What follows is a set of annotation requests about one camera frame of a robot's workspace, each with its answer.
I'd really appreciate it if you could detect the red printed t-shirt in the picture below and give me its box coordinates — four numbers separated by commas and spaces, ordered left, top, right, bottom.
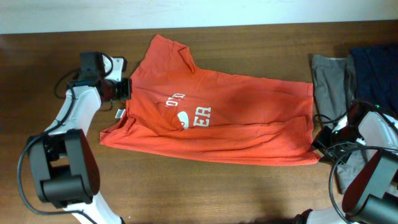
99, 35, 319, 166

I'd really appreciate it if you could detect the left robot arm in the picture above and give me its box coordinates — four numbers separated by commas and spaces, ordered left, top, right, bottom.
17, 52, 131, 224

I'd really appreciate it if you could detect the navy blue garment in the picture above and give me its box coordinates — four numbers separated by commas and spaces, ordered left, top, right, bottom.
350, 44, 397, 113

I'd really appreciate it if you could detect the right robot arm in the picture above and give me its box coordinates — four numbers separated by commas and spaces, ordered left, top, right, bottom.
292, 101, 397, 224

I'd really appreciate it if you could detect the grey garment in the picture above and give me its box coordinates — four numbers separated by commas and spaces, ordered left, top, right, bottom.
312, 55, 368, 194

